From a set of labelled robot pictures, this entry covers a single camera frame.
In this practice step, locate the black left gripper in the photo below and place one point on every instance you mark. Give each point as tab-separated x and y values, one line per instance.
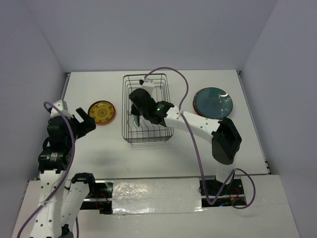
84	129

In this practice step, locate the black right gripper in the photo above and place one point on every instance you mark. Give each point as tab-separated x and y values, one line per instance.
134	110

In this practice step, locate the light green glass plate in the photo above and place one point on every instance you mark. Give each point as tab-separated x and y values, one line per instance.
137	121

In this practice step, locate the yellow brown patterned plate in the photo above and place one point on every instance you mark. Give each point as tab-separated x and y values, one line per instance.
103	112

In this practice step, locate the dark teal glazed plate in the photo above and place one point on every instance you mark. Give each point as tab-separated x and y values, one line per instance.
214	103

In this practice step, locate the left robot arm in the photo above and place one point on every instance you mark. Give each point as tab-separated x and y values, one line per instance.
57	214

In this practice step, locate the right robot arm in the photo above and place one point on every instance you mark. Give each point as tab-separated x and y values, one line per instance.
222	134

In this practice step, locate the silver foil tape patch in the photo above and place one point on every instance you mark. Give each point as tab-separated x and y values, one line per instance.
156	196

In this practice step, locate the grey wire dish rack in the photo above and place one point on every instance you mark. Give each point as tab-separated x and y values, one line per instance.
144	131

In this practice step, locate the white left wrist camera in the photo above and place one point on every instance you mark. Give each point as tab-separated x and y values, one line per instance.
61	105

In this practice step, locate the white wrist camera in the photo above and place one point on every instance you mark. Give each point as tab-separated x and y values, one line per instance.
147	85
61	105

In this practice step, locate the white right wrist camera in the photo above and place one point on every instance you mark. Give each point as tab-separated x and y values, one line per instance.
147	85

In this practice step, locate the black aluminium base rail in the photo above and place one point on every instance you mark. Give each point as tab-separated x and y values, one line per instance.
233	194

